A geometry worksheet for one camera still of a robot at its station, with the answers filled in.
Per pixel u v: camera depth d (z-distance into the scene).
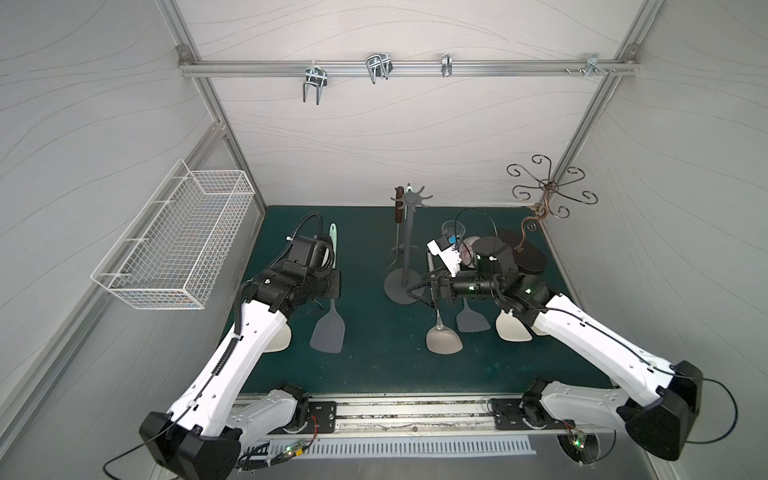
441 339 0.83
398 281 0.95
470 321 0.89
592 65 0.76
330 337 0.73
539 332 0.51
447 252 0.62
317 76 0.78
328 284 0.63
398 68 0.77
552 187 0.84
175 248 0.69
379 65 0.77
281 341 0.84
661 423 0.38
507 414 0.73
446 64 0.78
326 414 0.73
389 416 0.75
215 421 0.37
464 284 0.61
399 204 0.69
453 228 1.10
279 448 0.70
